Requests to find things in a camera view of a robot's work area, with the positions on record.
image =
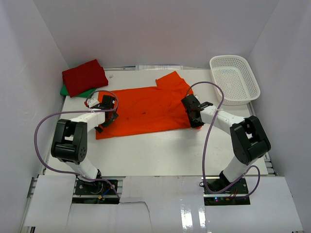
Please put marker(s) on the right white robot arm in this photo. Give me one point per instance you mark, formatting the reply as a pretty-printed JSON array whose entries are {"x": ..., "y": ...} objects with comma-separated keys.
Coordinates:
[{"x": 248, "y": 138}]

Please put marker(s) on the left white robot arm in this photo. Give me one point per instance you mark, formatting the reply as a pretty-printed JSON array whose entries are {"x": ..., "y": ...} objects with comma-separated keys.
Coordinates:
[{"x": 69, "y": 143}]

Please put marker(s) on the white perforated plastic basket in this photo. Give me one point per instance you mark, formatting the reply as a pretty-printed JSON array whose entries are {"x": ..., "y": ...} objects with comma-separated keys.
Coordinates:
[{"x": 234, "y": 76}]

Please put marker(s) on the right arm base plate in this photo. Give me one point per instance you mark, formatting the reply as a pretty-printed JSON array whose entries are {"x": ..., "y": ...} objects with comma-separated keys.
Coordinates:
[{"x": 233, "y": 196}]

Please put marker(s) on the paper strip at back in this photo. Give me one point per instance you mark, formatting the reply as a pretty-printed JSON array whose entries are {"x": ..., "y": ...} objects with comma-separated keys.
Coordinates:
[{"x": 158, "y": 67}]

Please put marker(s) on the red folded t shirt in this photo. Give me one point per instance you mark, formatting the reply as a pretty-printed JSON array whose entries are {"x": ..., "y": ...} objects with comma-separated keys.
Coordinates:
[{"x": 84, "y": 77}]

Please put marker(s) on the green folded t shirt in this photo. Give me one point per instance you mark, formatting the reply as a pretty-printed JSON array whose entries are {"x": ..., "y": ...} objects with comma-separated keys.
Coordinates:
[{"x": 64, "y": 92}]

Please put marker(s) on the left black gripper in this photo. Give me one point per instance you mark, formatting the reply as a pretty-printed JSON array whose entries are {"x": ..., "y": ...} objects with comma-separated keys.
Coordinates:
[{"x": 114, "y": 115}]

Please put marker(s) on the white paper sheet front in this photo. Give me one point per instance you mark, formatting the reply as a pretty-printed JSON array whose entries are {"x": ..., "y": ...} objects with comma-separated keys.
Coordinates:
[{"x": 161, "y": 205}]

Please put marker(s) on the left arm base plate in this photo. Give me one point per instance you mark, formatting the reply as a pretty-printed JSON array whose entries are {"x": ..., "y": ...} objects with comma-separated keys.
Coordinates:
[{"x": 95, "y": 192}]

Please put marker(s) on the orange t shirt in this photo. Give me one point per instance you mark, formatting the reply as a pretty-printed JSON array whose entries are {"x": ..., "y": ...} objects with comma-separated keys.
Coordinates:
[{"x": 150, "y": 109}]

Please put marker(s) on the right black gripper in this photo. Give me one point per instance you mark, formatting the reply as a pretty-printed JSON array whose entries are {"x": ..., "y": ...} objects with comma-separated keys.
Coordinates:
[{"x": 194, "y": 124}]

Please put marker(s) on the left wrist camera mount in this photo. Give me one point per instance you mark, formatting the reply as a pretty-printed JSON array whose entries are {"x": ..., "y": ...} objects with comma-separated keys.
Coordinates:
[{"x": 91, "y": 103}]

